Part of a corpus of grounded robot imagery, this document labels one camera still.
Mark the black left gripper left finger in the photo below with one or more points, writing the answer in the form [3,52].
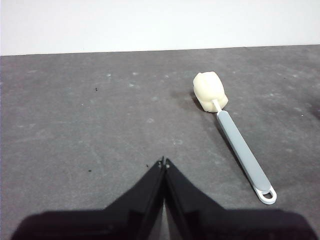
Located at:
[100,225]

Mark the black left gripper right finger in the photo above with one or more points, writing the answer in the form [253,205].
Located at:
[225,225]

